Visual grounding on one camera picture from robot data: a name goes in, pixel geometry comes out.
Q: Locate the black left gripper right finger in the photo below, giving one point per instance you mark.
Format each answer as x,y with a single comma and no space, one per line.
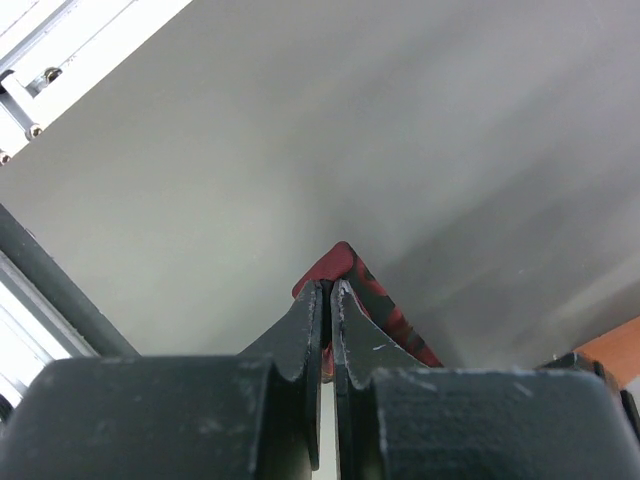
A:
398,419

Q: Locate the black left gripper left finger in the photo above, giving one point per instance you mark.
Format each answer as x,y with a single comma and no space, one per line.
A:
254,415

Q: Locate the red patterned necktie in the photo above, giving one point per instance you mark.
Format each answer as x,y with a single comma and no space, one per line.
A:
342,262

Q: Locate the orange wooden compartment tray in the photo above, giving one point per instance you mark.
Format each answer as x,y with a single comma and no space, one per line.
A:
618,351

